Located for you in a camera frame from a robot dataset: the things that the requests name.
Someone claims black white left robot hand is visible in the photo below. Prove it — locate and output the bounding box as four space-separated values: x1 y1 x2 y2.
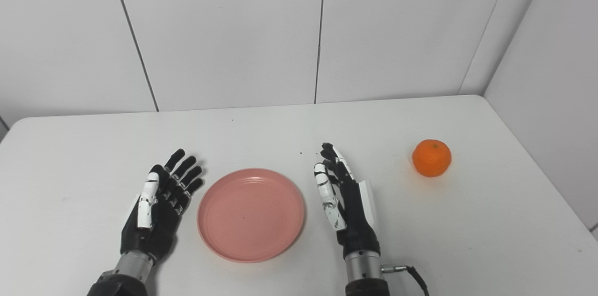
120 148 205 265

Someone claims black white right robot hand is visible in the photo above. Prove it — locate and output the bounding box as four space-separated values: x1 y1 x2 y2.
313 142 382 260

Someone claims orange fruit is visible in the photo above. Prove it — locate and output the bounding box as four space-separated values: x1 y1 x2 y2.
412 139 452 178

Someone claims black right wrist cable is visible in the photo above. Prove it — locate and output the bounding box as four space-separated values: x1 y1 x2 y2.
381 264 430 296

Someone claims pink round plate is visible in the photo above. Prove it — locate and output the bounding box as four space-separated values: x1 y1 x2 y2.
197 168 306 263

